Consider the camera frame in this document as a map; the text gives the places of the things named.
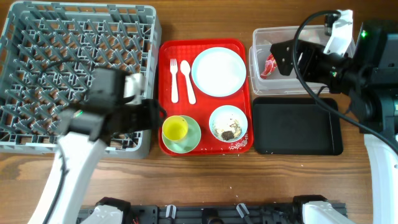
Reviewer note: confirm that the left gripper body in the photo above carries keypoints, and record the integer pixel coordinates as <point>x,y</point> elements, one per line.
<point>133,118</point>

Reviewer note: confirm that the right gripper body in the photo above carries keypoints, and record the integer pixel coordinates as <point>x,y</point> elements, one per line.
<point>318,68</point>

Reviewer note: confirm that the red snack wrapper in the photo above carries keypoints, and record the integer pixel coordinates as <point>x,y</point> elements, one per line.
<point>270,66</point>

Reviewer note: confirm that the yellow plastic cup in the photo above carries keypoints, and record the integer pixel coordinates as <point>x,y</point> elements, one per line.
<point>175,128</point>

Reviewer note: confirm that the green bowl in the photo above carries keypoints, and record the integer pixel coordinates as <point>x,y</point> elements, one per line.
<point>191,140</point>

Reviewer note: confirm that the white plastic fork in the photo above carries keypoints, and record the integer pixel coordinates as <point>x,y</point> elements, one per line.
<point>173,71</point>

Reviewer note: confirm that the white plastic spoon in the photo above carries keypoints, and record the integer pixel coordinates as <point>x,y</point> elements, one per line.
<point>185,69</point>

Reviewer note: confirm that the food scraps and rice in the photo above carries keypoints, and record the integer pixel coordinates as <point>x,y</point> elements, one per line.
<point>227,127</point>

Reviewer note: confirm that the large light blue plate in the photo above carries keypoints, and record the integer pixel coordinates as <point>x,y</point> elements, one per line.
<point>218,72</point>

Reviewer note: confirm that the light blue bowl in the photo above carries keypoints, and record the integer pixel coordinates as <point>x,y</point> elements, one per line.
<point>229,109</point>

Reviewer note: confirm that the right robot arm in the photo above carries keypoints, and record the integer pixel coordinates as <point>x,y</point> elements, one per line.
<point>369,79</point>

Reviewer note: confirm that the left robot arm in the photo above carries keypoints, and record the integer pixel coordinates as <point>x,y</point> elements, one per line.
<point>114,106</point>

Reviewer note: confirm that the grey dishwasher rack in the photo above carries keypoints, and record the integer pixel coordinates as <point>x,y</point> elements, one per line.
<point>49,51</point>

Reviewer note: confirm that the clear plastic bin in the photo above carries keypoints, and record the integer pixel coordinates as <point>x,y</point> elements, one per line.
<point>275,83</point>

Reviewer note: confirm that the red plastic tray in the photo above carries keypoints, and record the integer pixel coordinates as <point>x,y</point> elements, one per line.
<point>201,111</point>

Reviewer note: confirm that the black plastic tray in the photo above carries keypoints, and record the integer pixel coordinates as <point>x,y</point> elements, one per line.
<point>295,126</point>

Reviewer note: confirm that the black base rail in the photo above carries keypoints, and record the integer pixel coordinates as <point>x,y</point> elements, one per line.
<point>269,214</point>

